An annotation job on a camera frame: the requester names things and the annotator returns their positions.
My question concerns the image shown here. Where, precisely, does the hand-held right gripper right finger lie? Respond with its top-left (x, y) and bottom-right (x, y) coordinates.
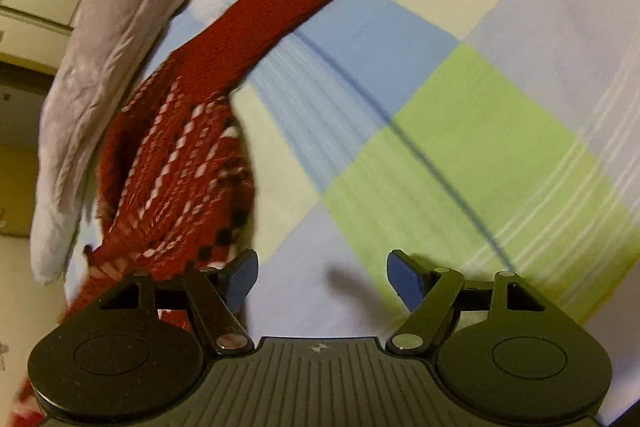
top-left (386, 249), bottom-right (547, 354)

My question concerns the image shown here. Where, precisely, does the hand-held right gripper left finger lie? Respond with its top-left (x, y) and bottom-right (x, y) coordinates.
top-left (97, 249), bottom-right (261, 354)

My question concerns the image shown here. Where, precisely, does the red knitted sweater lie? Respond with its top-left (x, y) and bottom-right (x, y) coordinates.
top-left (12, 0), bottom-right (443, 427)

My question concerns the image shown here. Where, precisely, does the checked bed sheet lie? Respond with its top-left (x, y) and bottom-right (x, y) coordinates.
top-left (62, 0), bottom-right (640, 427)

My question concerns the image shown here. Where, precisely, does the lilac pillow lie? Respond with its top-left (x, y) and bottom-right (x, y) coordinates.
top-left (29, 0), bottom-right (233, 286)

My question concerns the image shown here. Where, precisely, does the wooden door frame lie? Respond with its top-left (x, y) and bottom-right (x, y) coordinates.
top-left (0, 52), bottom-right (61, 239)

